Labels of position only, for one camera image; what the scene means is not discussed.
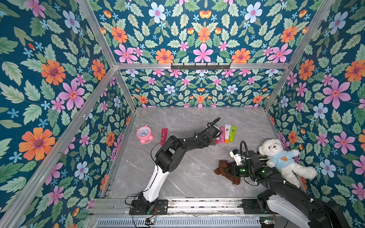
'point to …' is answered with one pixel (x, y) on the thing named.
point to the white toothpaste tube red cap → (217, 139)
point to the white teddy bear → (284, 161)
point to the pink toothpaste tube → (222, 135)
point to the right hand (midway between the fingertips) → (225, 168)
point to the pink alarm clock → (144, 133)
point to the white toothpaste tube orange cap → (227, 130)
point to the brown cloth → (223, 165)
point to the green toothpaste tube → (233, 132)
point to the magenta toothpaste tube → (164, 136)
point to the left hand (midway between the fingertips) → (213, 137)
